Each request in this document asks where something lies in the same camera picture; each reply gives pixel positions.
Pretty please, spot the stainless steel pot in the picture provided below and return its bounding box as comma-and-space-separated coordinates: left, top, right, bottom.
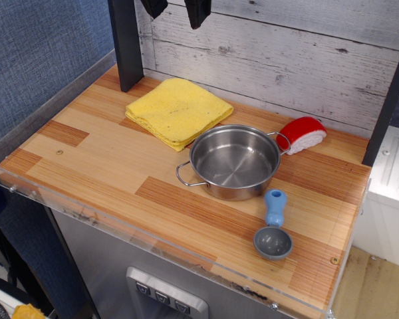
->
176, 124, 291, 201

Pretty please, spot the yellow folded cloth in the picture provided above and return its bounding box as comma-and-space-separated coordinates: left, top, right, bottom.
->
126, 78, 233, 152

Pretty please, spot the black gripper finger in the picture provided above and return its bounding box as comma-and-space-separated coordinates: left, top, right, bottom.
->
184, 0, 211, 29
141, 0, 168, 19

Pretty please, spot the silver button control panel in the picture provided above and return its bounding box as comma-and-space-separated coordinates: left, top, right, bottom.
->
126, 266, 209, 318

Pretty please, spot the dark vertical post left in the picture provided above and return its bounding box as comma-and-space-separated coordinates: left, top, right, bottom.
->
108, 0, 144, 92

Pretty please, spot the blue and grey scoop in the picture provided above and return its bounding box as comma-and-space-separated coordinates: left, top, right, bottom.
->
253, 189, 293, 261

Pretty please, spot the yellow black object bottom left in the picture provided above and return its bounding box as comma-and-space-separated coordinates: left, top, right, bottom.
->
11, 304, 46, 319

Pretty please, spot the clear acrylic edge guard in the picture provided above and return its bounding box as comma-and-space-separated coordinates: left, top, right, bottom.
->
0, 150, 372, 319

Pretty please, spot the white appliance at right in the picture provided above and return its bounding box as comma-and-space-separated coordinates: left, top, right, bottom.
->
351, 125, 399, 270

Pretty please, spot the stainless steel cabinet front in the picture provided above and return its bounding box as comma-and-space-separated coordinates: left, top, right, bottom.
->
49, 207, 307, 319

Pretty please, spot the red and white toy sushi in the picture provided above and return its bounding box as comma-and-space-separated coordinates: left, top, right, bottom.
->
276, 116, 327, 155

